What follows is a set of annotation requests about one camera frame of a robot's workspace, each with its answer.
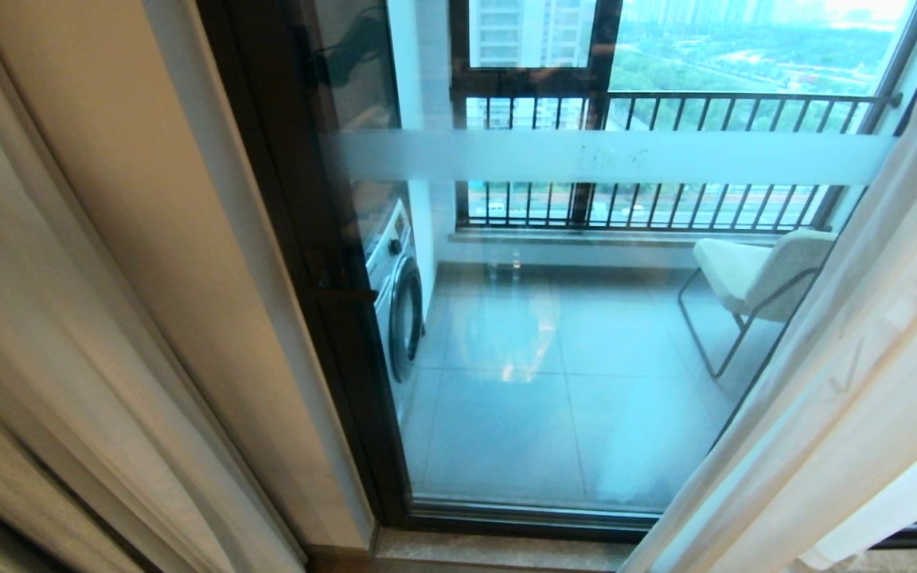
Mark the glass balcony door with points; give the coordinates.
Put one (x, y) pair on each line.
(522, 382)

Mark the dark metal balcony railing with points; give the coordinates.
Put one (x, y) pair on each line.
(665, 159)

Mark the white washing machine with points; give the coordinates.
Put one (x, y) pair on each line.
(396, 294)

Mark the cream chair with metal legs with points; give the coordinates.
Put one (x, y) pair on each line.
(753, 274)

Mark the beige curtain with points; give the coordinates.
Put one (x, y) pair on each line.
(68, 334)

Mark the white sheer curtain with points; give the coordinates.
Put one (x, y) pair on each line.
(848, 382)

